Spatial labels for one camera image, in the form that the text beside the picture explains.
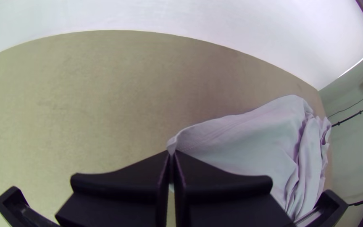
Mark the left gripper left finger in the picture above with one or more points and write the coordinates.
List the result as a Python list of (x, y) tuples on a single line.
[(121, 195)]

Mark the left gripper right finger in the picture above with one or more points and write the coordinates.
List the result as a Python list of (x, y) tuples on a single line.
[(225, 198)]

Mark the grey t-shirt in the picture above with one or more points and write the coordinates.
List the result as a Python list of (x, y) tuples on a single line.
[(247, 142)]

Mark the white light strip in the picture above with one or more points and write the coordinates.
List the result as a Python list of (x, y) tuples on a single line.
[(359, 60)]

